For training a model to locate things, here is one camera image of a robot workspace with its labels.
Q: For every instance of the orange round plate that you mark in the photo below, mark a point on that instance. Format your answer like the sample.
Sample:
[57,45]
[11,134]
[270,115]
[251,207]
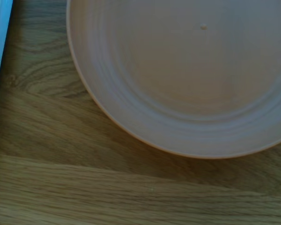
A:
[182,77]

